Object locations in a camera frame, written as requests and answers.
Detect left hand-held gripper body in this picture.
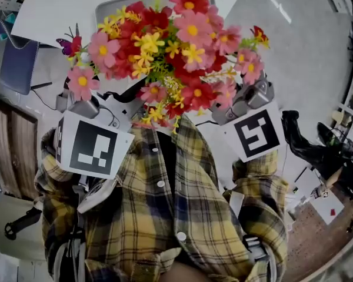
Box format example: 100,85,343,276
55,93,135,179

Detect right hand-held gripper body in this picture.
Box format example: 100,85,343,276
211,79,288,163

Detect red pink yellow flower bouquet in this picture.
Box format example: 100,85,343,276
55,0,271,136

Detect grey plastic tray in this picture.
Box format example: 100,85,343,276
94,0,216,26

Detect person's left forearm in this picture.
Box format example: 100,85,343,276
35,127,86,246

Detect person's right forearm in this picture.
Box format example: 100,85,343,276
231,150,289,276

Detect blue chair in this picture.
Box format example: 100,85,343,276
0,19,52,96

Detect black undershirt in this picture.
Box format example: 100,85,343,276
156,129,178,196

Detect black flat panel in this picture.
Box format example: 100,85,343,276
316,122,344,148

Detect brown wooden board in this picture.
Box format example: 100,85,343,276
0,98,39,201

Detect yellow plaid shirt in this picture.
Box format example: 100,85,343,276
35,115,289,282

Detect black chair base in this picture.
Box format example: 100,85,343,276
4,206,44,241

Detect white paper sheet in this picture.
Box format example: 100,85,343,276
294,166,345,226

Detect pale grey board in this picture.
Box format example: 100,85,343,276
0,191,46,261

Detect person's leg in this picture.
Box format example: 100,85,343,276
164,260,215,282

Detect thin black cable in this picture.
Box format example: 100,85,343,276
31,89,57,111

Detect grey backpack strap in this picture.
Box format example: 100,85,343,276
228,190,279,282
52,177,119,282

